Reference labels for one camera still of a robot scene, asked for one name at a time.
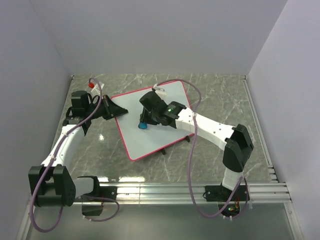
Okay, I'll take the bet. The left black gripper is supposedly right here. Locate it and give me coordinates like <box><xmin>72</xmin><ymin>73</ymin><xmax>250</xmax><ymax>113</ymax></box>
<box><xmin>85</xmin><ymin>94</ymin><xmax>127</xmax><ymax>121</ymax></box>

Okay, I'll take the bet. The blue whiteboard eraser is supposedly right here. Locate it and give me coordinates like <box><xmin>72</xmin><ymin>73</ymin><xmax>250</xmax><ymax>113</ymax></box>
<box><xmin>138</xmin><ymin>122</ymin><xmax>148</xmax><ymax>130</ymax></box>

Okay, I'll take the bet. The pink framed whiteboard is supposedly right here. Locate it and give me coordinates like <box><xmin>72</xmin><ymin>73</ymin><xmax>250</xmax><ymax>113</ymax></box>
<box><xmin>109</xmin><ymin>79</ymin><xmax>195</xmax><ymax>161</ymax></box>

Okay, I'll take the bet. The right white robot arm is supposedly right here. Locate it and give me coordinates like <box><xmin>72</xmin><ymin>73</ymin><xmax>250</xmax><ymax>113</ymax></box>
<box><xmin>139</xmin><ymin>90</ymin><xmax>254</xmax><ymax>200</ymax></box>

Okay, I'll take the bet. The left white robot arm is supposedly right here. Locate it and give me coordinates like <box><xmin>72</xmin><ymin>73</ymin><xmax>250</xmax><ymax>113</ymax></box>
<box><xmin>28</xmin><ymin>90</ymin><xmax>128</xmax><ymax>207</ymax></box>

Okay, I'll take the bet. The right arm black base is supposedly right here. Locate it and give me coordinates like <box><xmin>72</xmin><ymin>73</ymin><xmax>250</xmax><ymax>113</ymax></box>
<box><xmin>202</xmin><ymin>185</ymin><xmax>251</xmax><ymax>219</ymax></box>

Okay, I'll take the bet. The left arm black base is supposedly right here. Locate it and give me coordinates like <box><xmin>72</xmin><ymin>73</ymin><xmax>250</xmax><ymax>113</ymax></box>
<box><xmin>75</xmin><ymin>186</ymin><xmax>118</xmax><ymax>217</ymax></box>

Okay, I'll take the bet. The black whiteboard stand foot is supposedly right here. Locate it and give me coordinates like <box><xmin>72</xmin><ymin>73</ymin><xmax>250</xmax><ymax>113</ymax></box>
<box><xmin>160</xmin><ymin>148</ymin><xmax>166</xmax><ymax>155</ymax></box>

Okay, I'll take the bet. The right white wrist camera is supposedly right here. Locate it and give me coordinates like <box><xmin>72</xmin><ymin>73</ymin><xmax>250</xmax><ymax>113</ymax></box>
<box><xmin>152</xmin><ymin>84</ymin><xmax>167</xmax><ymax>100</ymax></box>

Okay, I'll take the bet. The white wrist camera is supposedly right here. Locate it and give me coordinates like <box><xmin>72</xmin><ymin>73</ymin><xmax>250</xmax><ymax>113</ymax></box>
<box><xmin>152</xmin><ymin>84</ymin><xmax>167</xmax><ymax>100</ymax></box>
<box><xmin>88</xmin><ymin>82</ymin><xmax>105</xmax><ymax>97</ymax></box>

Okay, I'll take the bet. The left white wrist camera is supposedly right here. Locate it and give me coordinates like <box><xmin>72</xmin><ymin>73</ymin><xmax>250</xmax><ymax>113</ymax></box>
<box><xmin>88</xmin><ymin>82</ymin><xmax>105</xmax><ymax>97</ymax></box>

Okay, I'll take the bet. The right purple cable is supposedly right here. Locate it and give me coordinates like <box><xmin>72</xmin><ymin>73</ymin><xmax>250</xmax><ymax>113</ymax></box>
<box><xmin>153</xmin><ymin>79</ymin><xmax>250</xmax><ymax>219</ymax></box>

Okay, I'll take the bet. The aluminium front rail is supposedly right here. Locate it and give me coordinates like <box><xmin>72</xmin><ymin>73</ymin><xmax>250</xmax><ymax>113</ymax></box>
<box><xmin>27</xmin><ymin>181</ymin><xmax>293</xmax><ymax>206</ymax></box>

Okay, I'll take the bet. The aluminium rail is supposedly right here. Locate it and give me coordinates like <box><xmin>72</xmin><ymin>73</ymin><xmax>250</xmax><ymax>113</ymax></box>
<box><xmin>27</xmin><ymin>181</ymin><xmax>293</xmax><ymax>206</ymax></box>
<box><xmin>241</xmin><ymin>75</ymin><xmax>279</xmax><ymax>183</ymax></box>

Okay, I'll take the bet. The aluminium right side rail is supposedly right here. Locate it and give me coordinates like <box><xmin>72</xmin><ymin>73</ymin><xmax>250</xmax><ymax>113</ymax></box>
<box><xmin>241</xmin><ymin>75</ymin><xmax>279</xmax><ymax>183</ymax></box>

